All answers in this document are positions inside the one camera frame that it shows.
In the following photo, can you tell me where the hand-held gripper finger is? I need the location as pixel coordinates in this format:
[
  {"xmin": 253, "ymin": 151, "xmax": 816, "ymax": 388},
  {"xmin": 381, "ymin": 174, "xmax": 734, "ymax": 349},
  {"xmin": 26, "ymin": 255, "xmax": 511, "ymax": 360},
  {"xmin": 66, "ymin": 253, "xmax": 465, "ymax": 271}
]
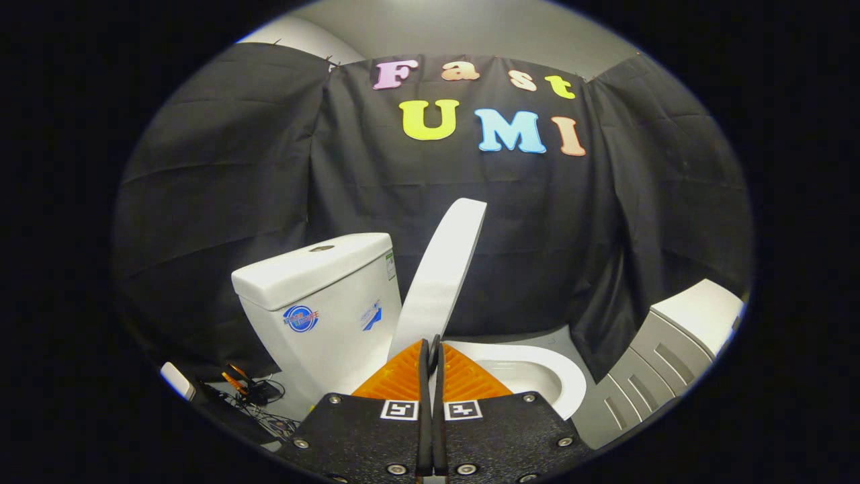
[
  {"xmin": 279, "ymin": 338, "xmax": 434, "ymax": 484},
  {"xmin": 430, "ymin": 335, "xmax": 592, "ymax": 484}
]

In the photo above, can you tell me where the white toilet lid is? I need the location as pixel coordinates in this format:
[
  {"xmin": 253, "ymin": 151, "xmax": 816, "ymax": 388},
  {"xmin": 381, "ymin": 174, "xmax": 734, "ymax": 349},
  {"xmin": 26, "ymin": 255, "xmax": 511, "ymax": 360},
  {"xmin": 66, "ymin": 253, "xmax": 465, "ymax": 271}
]
[{"xmin": 388, "ymin": 198, "xmax": 488, "ymax": 360}]

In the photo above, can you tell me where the white ceramic toilet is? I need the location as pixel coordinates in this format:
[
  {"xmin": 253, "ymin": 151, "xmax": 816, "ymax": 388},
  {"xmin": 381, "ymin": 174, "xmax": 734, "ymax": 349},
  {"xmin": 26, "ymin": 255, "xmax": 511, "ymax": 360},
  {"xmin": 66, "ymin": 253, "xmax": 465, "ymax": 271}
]
[{"xmin": 231, "ymin": 233, "xmax": 587, "ymax": 423}]

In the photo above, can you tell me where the white grooved cabinet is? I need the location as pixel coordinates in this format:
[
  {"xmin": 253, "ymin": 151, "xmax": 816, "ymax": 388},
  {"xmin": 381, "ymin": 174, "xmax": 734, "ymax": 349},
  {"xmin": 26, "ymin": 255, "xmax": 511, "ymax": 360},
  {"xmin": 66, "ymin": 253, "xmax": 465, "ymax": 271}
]
[{"xmin": 571, "ymin": 279, "xmax": 746, "ymax": 450}]

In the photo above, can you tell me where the black backdrop cloth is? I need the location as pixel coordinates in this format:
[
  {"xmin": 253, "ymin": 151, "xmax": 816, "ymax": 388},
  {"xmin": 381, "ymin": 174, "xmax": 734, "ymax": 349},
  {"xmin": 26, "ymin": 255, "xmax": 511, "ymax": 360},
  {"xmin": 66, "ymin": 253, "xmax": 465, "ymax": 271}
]
[{"xmin": 113, "ymin": 42, "xmax": 752, "ymax": 384}]

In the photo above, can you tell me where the orange black cable bundle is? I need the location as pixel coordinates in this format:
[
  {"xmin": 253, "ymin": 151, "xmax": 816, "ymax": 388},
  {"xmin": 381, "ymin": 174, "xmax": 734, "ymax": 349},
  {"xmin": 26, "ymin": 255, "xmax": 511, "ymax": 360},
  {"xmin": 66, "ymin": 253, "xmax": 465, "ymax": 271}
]
[{"xmin": 214, "ymin": 363, "xmax": 302, "ymax": 441}]

